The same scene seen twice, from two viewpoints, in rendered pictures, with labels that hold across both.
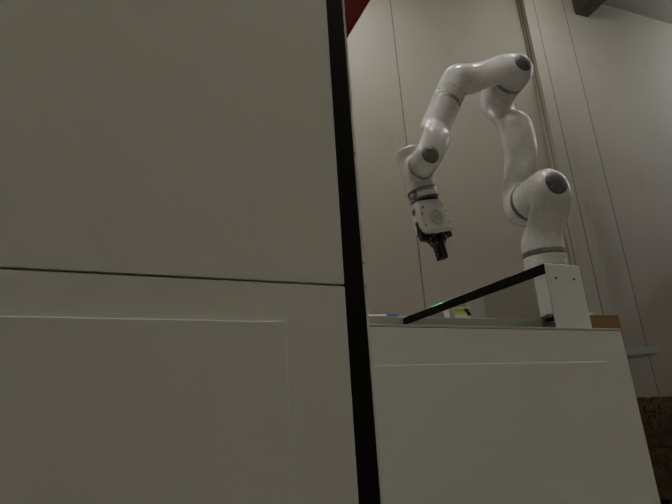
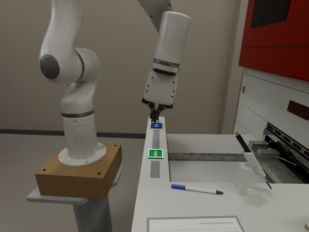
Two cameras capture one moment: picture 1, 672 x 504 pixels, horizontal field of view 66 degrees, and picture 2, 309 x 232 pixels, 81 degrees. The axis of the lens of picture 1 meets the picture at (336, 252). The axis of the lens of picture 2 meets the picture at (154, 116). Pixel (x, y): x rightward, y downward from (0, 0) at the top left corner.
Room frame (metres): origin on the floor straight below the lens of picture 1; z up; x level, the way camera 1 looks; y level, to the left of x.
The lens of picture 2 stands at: (1.89, -0.04, 1.34)
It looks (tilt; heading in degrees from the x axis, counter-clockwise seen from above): 21 degrees down; 206
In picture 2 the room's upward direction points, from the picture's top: straight up
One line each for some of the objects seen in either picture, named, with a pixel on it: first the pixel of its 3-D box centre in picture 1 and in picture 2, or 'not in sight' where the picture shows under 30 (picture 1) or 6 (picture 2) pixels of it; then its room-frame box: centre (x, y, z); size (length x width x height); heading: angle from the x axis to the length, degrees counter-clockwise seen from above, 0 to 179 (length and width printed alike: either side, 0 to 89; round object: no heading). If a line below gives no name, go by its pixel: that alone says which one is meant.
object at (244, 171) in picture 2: not in sight; (250, 171); (1.42, 0.02, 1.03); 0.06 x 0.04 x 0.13; 114
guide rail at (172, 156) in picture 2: not in sight; (218, 156); (1.07, -0.08, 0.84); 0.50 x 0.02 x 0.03; 114
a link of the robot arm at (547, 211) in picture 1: (543, 214); (79, 80); (1.38, -0.60, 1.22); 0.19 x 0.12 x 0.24; 11
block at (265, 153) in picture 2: not in sight; (267, 153); (1.05, 0.12, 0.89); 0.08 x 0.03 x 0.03; 114
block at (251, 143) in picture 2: not in sight; (258, 144); (0.97, 0.08, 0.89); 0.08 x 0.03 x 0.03; 114
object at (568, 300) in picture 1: (480, 324); (156, 152); (1.24, -0.34, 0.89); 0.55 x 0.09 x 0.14; 24
